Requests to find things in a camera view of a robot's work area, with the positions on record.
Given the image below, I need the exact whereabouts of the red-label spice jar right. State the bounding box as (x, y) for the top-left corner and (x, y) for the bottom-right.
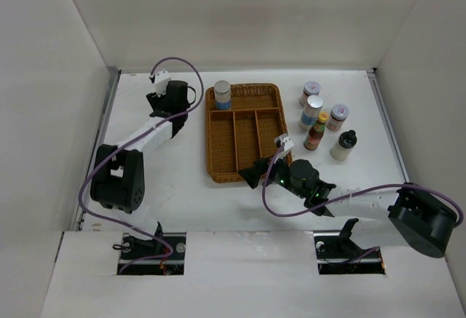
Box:
(326, 104), (350, 131)

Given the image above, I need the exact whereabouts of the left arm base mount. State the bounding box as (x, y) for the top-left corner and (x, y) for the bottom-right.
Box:
(112, 223), (186, 276)

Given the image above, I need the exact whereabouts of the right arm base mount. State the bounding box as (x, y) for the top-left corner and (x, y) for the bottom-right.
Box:
(314, 218), (385, 275)

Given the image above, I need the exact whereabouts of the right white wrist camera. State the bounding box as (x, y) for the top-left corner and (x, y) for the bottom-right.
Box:
(274, 133), (294, 154)

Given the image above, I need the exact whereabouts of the yellow-cap hot sauce bottle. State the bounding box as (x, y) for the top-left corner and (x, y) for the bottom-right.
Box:
(304, 112), (329, 151)

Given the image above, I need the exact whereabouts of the red-label spice jar back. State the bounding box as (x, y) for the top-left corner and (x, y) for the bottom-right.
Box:
(299, 81), (321, 106)

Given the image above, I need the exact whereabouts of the white-lid blue-label shaker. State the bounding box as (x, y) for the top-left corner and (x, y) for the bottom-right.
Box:
(299, 95), (323, 130)

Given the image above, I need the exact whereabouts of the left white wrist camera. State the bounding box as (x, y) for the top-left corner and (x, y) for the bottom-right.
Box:
(149, 69), (172, 97)

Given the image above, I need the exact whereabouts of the red-label spice jar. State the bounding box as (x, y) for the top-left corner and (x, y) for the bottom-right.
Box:
(326, 104), (350, 131)
(299, 81), (321, 106)

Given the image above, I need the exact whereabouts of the silver-lid spice jar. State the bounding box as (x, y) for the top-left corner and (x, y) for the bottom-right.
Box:
(214, 80), (232, 110)

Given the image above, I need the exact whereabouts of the black-cap white bottle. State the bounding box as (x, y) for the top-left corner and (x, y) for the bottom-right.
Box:
(330, 130), (358, 162)

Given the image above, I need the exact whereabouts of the brown wicker divided tray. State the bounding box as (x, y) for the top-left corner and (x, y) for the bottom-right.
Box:
(205, 83), (288, 183)

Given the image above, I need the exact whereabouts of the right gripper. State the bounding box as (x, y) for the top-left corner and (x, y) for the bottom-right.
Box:
(238, 151), (307, 199)

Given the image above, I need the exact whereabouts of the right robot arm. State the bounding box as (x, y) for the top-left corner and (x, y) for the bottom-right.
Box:
(239, 158), (464, 258)

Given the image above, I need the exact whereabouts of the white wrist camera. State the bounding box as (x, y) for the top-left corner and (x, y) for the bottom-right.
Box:
(274, 133), (294, 154)
(149, 69), (172, 97)

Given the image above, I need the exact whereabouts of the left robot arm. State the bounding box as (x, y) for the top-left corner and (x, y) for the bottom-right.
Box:
(79, 78), (204, 259)

